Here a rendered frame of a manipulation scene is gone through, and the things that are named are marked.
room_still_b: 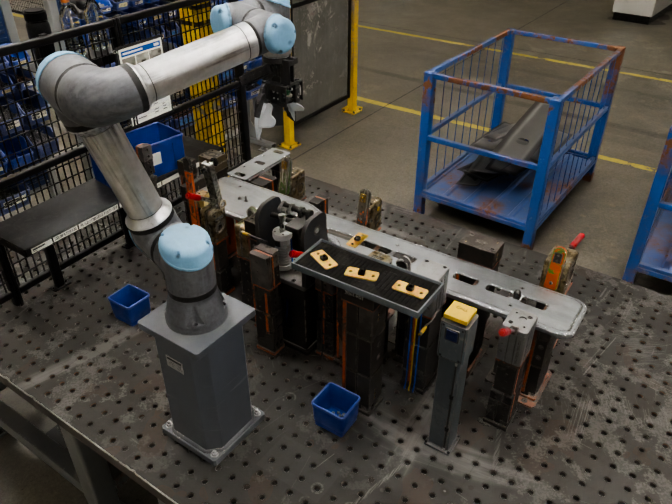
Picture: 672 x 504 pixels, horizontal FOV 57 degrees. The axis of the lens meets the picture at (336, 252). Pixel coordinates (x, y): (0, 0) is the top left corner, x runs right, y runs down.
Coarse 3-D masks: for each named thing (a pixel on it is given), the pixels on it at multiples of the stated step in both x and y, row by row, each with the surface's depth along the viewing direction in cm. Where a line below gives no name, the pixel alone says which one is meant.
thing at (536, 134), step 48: (480, 48) 402; (624, 48) 396; (432, 96) 364; (480, 96) 432; (528, 96) 328; (480, 144) 403; (528, 144) 382; (576, 144) 385; (432, 192) 395; (480, 192) 401; (528, 192) 401; (528, 240) 367
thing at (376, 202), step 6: (372, 198) 214; (378, 198) 214; (372, 204) 211; (378, 204) 213; (372, 210) 211; (378, 210) 215; (372, 216) 212; (378, 216) 218; (372, 222) 214; (378, 222) 218; (372, 228) 215; (378, 228) 220; (366, 246) 219; (372, 246) 221
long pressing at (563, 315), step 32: (224, 192) 227; (256, 192) 227; (352, 224) 209; (416, 256) 193; (448, 256) 193; (448, 288) 180; (480, 288) 180; (512, 288) 180; (544, 288) 180; (544, 320) 168; (576, 320) 168
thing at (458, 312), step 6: (450, 306) 147; (456, 306) 147; (462, 306) 147; (468, 306) 147; (450, 312) 146; (456, 312) 146; (462, 312) 146; (468, 312) 146; (474, 312) 146; (450, 318) 145; (456, 318) 144; (462, 318) 144; (468, 318) 144
